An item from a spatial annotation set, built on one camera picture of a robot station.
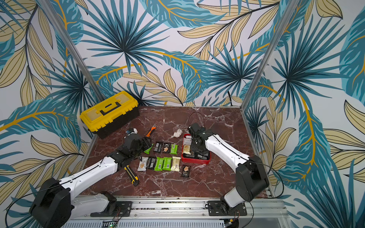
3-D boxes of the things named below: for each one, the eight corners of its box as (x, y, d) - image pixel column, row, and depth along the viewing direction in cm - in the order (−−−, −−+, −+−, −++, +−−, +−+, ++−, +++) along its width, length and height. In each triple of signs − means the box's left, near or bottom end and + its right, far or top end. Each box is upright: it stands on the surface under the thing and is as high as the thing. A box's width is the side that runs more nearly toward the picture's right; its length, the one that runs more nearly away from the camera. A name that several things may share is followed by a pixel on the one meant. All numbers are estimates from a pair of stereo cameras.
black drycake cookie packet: (163, 152, 96) (162, 151, 94) (164, 144, 100) (163, 142, 98) (170, 152, 96) (170, 151, 94) (171, 144, 100) (171, 142, 98)
